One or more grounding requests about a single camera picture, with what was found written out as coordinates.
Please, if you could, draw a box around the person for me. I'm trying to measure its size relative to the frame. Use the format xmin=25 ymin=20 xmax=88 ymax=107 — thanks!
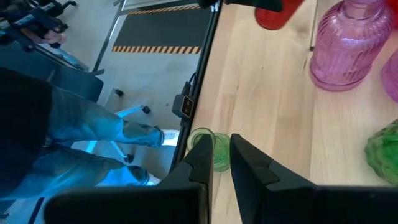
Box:
xmin=0 ymin=67 xmax=180 ymax=212

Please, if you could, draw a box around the black table frame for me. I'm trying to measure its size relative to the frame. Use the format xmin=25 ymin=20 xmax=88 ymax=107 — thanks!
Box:
xmin=167 ymin=0 xmax=223 ymax=175

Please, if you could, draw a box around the large green diamond-pattern vase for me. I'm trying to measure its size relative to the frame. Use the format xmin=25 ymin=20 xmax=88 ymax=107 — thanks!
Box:
xmin=186 ymin=126 xmax=233 ymax=172

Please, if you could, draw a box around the tall red ribbed cylinder vase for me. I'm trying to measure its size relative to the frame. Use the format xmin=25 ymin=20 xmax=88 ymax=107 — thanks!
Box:
xmin=254 ymin=0 xmax=307 ymax=31

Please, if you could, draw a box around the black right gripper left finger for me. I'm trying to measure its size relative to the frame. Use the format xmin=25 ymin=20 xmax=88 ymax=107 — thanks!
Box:
xmin=43 ymin=134 xmax=215 ymax=224

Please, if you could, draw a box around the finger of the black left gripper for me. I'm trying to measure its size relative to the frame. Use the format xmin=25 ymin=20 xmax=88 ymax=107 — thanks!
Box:
xmin=225 ymin=0 xmax=284 ymax=12

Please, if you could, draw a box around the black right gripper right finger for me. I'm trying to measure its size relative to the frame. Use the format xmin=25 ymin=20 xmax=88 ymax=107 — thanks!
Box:
xmin=229 ymin=133 xmax=398 ymax=224

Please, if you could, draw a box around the black table-level camera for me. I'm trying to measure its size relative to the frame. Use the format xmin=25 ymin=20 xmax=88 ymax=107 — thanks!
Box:
xmin=172 ymin=94 xmax=195 ymax=119

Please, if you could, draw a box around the wide green ribbed glass vase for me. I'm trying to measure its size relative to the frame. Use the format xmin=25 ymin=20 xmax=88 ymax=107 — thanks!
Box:
xmin=364 ymin=119 xmax=398 ymax=187

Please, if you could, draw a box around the black mat with hazard stripe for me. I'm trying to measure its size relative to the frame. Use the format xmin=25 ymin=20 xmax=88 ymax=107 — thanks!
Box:
xmin=111 ymin=4 xmax=215 ymax=54

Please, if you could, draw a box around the pink bell-shaped ribbed vase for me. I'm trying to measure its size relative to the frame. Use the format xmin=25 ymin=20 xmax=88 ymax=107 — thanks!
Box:
xmin=309 ymin=0 xmax=394 ymax=93

